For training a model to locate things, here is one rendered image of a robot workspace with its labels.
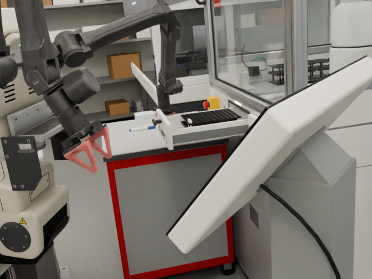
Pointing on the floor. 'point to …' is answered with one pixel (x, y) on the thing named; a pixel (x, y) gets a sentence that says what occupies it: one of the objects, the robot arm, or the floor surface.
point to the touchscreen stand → (337, 229)
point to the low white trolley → (161, 200)
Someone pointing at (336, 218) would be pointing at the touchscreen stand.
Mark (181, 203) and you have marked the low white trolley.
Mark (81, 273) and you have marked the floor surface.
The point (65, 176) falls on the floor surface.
